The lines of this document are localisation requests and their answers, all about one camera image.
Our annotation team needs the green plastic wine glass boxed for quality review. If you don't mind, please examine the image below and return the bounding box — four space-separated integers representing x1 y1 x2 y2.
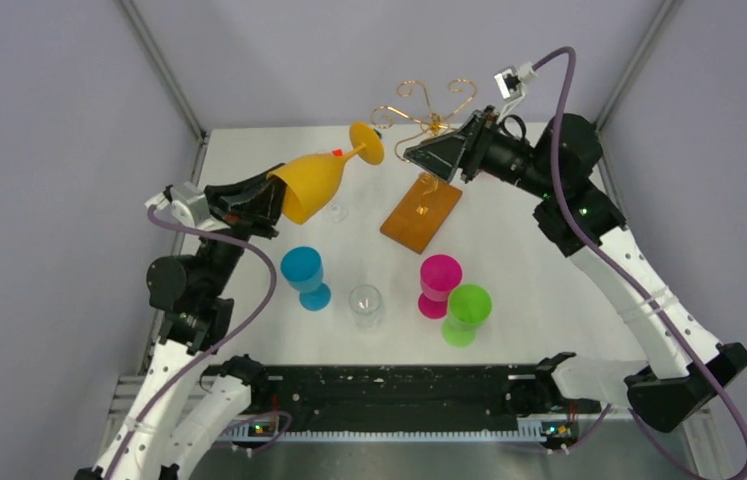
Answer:
441 284 493 348

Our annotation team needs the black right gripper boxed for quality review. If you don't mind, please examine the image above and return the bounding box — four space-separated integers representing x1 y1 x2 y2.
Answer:
404 106 559 201

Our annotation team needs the clear glass tumbler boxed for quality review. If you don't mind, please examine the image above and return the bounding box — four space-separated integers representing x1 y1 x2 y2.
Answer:
348 284 384 329

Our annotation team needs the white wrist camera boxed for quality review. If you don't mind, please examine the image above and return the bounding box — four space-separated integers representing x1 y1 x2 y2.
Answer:
144 181 212 228
493 62 537 118

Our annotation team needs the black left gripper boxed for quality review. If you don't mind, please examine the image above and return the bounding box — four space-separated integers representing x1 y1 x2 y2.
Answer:
199 162 295 294

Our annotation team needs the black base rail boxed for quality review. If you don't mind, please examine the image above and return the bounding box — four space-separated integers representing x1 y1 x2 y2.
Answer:
206 357 601 440

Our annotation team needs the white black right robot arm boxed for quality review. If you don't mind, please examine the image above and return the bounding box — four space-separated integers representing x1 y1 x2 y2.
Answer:
404 108 747 433

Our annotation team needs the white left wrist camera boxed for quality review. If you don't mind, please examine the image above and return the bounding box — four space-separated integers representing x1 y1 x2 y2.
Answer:
144 181 212 228

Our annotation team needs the gold wire glass rack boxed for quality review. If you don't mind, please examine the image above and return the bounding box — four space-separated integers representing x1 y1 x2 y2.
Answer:
370 78 478 254

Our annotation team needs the yellow plastic wine glass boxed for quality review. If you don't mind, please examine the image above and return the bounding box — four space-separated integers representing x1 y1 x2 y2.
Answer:
267 122 385 225

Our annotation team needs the blue plastic wine glass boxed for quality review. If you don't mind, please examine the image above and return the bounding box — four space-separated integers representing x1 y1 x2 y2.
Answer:
280 246 331 311

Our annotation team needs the clear tall wine glass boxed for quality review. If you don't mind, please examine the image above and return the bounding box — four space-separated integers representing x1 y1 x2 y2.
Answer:
324 202 349 223

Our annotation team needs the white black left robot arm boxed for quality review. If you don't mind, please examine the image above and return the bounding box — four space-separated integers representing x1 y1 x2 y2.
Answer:
75 169 287 479

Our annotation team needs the pink plastic wine glass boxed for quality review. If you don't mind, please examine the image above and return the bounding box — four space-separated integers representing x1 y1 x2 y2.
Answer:
417 254 463 320

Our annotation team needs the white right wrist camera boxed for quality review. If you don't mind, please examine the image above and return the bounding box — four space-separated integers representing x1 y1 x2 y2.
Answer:
493 62 537 118

